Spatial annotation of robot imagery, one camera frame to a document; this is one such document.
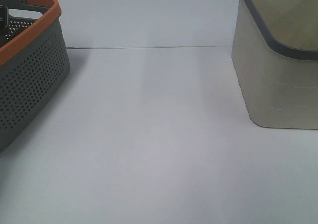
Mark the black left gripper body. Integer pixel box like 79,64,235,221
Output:
0,5,9,30

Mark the grey perforated basket orange rim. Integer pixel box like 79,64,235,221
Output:
0,0,70,150

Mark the beige bin grey rim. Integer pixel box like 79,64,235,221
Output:
231,0,318,129

